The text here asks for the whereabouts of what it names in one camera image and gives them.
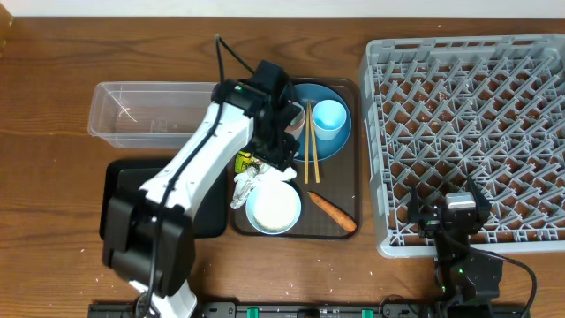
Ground pink cup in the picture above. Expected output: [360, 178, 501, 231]
[285, 102, 305, 140]

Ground brown serving tray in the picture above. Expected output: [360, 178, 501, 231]
[228, 77, 362, 241]

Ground light blue cup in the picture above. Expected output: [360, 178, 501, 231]
[313, 100, 347, 141]

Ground wooden chopstick right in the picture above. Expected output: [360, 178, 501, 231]
[307, 100, 320, 184]

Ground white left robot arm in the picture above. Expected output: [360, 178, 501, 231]
[101, 60, 299, 317]

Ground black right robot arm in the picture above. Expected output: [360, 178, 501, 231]
[408, 178, 503, 318]

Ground clear plastic bin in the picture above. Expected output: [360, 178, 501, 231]
[88, 81, 215, 149]

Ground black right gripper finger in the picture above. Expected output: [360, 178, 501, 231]
[467, 175, 492, 216]
[407, 187, 420, 223]

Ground dark blue plate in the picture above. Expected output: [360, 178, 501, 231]
[295, 83, 352, 161]

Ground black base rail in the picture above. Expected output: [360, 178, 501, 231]
[87, 302, 522, 318]

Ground white rice heap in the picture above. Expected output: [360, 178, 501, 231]
[252, 182, 298, 231]

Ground black plastic tray bin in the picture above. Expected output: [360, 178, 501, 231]
[99, 158, 228, 239]

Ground light blue bowl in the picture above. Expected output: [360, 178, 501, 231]
[245, 181, 302, 235]

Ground grey dishwasher rack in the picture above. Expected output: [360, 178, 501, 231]
[359, 34, 564, 258]

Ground orange carrot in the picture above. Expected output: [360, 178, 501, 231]
[308, 192, 357, 232]

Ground white tissue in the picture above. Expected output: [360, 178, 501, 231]
[230, 164, 297, 209]

